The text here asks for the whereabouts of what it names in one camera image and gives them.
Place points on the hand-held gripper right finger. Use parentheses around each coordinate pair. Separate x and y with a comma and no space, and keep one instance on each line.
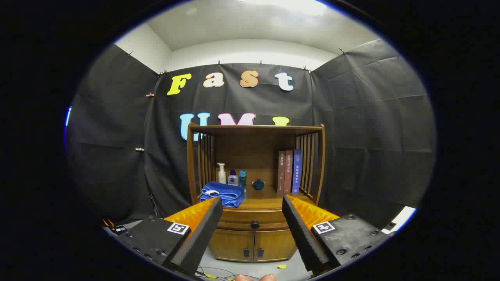
(302,234)

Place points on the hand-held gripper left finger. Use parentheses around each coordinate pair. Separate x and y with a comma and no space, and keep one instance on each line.
(203,234)

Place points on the wooden cabinet door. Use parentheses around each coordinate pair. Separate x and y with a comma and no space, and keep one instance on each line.
(230,244)
(275,244)

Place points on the wooden countertop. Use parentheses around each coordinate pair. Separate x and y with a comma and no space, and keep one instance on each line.
(265,197)

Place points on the brown wooden cabinet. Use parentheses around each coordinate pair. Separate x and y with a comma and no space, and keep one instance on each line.
(250,148)

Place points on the folded blue towel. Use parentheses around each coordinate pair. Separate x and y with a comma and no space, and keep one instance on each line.
(222,193)

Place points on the white pump bottle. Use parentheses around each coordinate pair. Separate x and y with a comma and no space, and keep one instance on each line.
(222,176)

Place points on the white lotion bottle blue cap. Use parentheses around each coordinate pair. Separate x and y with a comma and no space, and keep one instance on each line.
(233,179)

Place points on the blue book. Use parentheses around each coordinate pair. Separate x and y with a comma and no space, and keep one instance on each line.
(296,171)

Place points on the reddish brown book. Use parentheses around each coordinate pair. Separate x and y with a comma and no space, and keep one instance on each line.
(288,171)

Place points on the dark brown book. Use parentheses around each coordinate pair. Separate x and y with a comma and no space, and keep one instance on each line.
(281,171)

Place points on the dark blue lidded teacup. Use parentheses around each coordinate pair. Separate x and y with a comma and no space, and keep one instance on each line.
(258,185)

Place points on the clear bottle teal cap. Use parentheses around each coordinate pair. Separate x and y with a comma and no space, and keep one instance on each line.
(243,179)

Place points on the black electronics box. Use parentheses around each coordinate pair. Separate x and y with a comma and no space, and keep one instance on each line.
(119,229)

